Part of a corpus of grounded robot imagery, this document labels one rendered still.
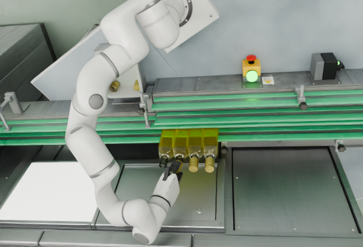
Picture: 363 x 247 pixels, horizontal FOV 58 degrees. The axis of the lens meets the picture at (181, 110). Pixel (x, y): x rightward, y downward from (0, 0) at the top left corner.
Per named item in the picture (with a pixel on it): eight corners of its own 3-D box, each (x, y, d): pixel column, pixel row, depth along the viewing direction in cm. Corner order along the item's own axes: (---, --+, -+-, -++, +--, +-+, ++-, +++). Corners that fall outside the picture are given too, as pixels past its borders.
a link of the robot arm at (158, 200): (169, 223, 107) (172, 216, 109) (164, 205, 102) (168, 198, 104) (148, 218, 110) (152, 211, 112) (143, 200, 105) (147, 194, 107)
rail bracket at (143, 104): (147, 116, 143) (141, 134, 133) (140, 82, 133) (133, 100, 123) (154, 115, 143) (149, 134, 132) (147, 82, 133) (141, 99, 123)
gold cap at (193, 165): (189, 164, 125) (188, 172, 121) (188, 157, 123) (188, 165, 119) (199, 164, 124) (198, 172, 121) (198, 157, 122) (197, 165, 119)
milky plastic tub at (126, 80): (111, 88, 152) (105, 98, 145) (98, 43, 140) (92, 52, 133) (147, 86, 150) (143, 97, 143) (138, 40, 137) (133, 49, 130)
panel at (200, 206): (32, 164, 155) (-9, 227, 128) (29, 160, 153) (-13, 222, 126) (224, 163, 141) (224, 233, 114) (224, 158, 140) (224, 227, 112)
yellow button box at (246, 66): (242, 73, 141) (242, 82, 135) (242, 58, 137) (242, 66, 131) (259, 72, 140) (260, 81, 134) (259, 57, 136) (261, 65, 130)
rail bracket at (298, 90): (291, 91, 129) (297, 111, 118) (293, 74, 125) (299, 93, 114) (302, 90, 129) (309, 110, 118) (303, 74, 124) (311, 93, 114)
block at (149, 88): (149, 104, 148) (146, 112, 142) (146, 85, 142) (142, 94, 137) (157, 103, 147) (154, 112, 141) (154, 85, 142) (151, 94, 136)
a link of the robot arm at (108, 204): (119, 154, 94) (155, 210, 100) (91, 162, 102) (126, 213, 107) (101, 173, 88) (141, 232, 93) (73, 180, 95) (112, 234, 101)
